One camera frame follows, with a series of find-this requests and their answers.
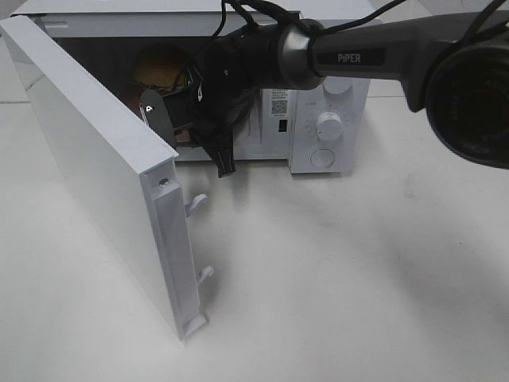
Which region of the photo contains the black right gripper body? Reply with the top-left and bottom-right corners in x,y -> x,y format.
163,24 -> 286,148

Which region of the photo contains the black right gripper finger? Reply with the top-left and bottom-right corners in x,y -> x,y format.
140,89 -> 177,147
202,138 -> 236,177

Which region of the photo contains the pink round plate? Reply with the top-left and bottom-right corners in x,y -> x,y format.
119,84 -> 191,148

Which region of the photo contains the toy burger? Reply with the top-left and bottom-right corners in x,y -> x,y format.
132,44 -> 189,92

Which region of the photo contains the white microwave door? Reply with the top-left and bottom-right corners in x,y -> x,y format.
1,15 -> 213,339

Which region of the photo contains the round white door button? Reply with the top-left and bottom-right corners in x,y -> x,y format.
310,149 -> 335,169

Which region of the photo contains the white timer knob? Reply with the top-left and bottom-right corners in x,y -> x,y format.
315,112 -> 344,142

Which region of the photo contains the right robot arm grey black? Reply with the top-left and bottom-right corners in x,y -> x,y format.
140,1 -> 508,177

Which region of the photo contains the warning sticker with QR code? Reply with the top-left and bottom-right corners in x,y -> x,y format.
269,89 -> 296,119

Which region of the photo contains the upper white power knob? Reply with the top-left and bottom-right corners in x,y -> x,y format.
322,76 -> 352,96

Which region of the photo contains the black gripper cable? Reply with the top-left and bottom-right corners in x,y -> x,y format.
186,0 -> 509,88

